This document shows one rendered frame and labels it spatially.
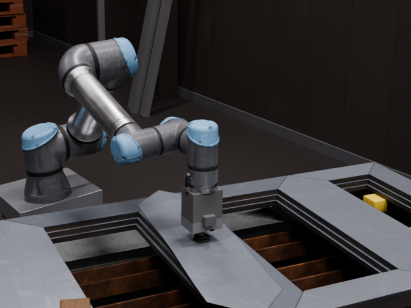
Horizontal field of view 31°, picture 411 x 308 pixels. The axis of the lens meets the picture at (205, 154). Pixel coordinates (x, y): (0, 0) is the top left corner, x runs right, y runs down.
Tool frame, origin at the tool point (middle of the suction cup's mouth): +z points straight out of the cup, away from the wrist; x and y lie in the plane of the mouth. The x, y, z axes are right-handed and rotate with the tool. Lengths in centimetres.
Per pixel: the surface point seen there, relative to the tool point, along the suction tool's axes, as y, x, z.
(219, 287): -7.5, -22.4, -0.5
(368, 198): 66, 13, 4
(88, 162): 77, 301, 86
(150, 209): -2.7, 24.7, -0.5
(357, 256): 34.2, -19.9, 2.5
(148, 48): 167, 401, 33
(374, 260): 34.6, -25.6, 1.0
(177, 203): 5.6, 25.0, -0.5
